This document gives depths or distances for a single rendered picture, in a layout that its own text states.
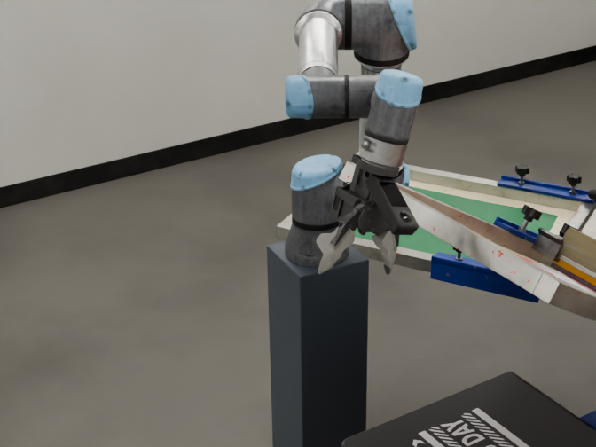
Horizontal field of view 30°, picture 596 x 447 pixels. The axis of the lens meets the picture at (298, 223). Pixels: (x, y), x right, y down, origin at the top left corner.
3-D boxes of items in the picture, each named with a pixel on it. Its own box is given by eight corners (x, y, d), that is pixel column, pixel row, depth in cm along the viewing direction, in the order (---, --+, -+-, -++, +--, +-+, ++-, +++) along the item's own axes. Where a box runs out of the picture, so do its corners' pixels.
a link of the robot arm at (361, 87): (348, 68, 194) (348, 79, 184) (411, 68, 194) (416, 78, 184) (347, 113, 197) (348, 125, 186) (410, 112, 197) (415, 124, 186)
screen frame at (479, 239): (548, 303, 171) (560, 282, 171) (338, 177, 216) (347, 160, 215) (773, 388, 221) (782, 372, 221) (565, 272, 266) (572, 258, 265)
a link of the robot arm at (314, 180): (291, 203, 259) (290, 150, 253) (348, 203, 259) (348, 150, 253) (290, 226, 248) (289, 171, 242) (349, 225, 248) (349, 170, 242)
